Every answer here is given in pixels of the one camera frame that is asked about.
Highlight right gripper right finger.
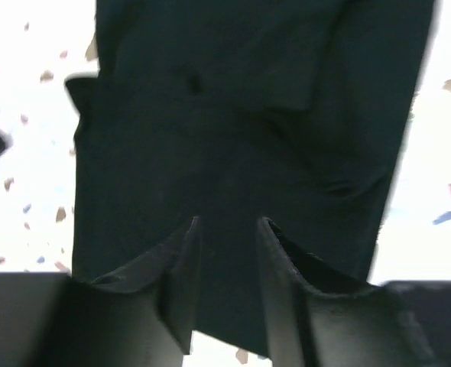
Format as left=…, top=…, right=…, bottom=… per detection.
left=257, top=217, right=436, bottom=366

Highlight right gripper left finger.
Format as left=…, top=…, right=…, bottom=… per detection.
left=92, top=216, right=202, bottom=366

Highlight black t shirt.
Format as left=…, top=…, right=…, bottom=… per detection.
left=66, top=1, right=434, bottom=356

